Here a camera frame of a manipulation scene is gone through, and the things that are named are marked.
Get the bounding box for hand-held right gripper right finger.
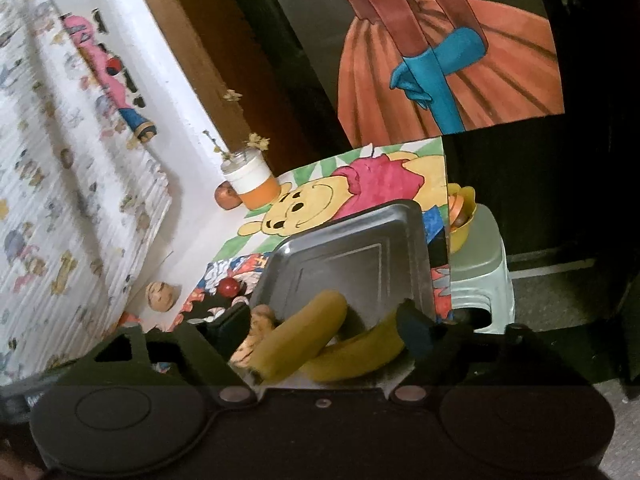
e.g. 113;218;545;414
387;299;596;405

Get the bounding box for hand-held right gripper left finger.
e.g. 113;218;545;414
70;305;258;406

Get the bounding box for striped pepino melon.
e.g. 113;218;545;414
145;281;180;313
230;304;278;367

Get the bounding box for yellow banana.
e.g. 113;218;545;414
299;310;407;382
248;290;348;383

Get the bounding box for metal tray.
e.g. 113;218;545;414
250;199;436;391

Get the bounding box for white plastic stool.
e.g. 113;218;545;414
447;203;516;333

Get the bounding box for yellow bowl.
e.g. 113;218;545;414
446;183;477;255

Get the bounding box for red apple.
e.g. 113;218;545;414
215;182;242;209

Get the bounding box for white orange cup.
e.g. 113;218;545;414
222;150;278;209

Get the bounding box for dried yellow flowers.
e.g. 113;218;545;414
202;89;271;161

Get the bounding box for cartoon printed sheet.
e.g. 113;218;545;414
0;0;173;386

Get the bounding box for orange dress wall poster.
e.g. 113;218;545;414
255;0;566;148

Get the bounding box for pink cartoon wall sticker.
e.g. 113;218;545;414
60;9;158;142

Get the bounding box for wooden door frame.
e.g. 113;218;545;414
125;0;236;161

